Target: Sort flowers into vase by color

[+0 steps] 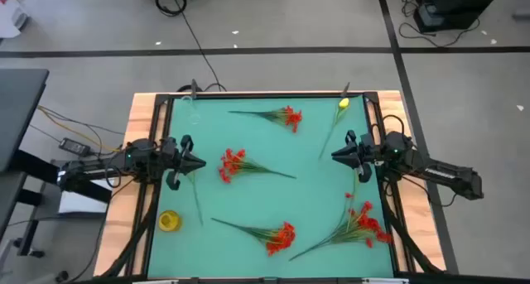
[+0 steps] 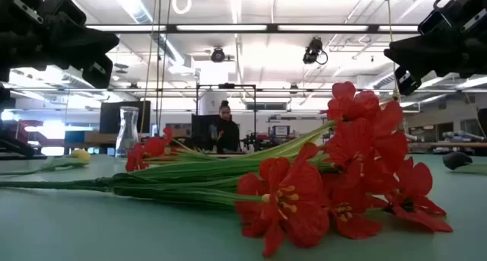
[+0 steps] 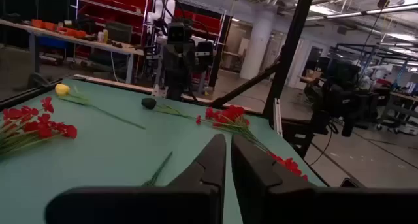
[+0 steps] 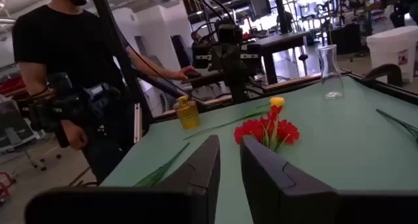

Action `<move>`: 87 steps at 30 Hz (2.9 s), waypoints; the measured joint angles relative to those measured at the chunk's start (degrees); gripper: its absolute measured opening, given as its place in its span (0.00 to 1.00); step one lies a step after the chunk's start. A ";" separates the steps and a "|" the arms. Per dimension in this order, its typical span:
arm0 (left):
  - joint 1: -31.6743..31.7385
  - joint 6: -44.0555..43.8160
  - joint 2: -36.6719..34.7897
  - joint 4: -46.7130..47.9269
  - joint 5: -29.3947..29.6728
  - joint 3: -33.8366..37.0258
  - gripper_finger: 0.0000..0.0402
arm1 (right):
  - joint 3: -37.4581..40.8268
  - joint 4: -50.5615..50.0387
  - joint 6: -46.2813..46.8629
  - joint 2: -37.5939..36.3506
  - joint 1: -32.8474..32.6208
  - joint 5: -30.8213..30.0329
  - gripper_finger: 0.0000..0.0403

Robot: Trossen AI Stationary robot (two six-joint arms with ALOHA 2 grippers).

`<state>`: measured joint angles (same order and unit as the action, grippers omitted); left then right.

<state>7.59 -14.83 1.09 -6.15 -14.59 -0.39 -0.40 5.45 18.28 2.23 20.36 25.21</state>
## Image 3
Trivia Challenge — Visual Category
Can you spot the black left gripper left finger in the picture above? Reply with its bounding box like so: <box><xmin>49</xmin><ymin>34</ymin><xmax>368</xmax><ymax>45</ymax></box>
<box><xmin>44</xmin><ymin>133</ymin><xmax>227</xmax><ymax>224</ymax></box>

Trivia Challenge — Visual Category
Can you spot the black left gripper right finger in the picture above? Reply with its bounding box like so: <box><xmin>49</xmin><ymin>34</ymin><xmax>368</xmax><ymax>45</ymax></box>
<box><xmin>231</xmin><ymin>134</ymin><xmax>418</xmax><ymax>224</ymax></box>

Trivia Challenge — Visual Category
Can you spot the dark green artificial tulip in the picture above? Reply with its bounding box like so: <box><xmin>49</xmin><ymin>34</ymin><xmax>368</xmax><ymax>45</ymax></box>
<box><xmin>140</xmin><ymin>97</ymin><xmax>199</xmax><ymax>120</ymax></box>

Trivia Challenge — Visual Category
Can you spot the yellow artificial tulip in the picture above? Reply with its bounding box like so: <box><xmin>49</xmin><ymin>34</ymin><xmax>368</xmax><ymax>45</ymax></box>
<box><xmin>54</xmin><ymin>83</ymin><xmax>147</xmax><ymax>131</ymax></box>
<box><xmin>141</xmin><ymin>150</ymin><xmax>174</xmax><ymax>188</ymax></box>

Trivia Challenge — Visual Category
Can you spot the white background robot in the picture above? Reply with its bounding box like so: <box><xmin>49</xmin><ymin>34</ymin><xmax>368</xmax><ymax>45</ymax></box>
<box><xmin>146</xmin><ymin>0</ymin><xmax>178</xmax><ymax>25</ymax></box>

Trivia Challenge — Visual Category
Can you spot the white round pillar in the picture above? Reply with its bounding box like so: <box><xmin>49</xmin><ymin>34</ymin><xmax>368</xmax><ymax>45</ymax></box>
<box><xmin>239</xmin><ymin>7</ymin><xmax>278</xmax><ymax>81</ymax></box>

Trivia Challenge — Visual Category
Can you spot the long grey workbench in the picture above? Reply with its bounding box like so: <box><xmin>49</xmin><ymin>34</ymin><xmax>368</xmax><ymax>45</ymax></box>
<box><xmin>0</xmin><ymin>18</ymin><xmax>145</xmax><ymax>85</ymax></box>

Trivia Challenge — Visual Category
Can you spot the long ceiling light tube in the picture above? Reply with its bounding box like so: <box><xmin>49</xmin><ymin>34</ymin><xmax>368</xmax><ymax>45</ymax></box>
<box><xmin>305</xmin><ymin>2</ymin><xmax>418</xmax><ymax>22</ymax></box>

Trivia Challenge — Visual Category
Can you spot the black diagonal frame brace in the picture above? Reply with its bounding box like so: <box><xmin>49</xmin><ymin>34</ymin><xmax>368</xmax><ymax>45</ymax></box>
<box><xmin>208</xmin><ymin>61</ymin><xmax>282</xmax><ymax>110</ymax></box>

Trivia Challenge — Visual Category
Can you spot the black frame post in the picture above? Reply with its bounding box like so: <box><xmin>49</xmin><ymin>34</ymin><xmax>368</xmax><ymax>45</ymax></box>
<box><xmin>263</xmin><ymin>0</ymin><xmax>317</xmax><ymax>129</ymax></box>

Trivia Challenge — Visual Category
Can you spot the black table edge frame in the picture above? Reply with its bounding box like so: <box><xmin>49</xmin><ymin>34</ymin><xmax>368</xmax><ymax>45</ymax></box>
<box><xmin>0</xmin><ymin>77</ymin><xmax>63</xmax><ymax>111</ymax></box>

